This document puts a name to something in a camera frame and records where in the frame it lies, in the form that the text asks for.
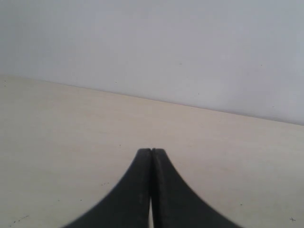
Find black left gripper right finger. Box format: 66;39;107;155
151;149;239;228

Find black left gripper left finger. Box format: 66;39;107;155
66;149;152;228

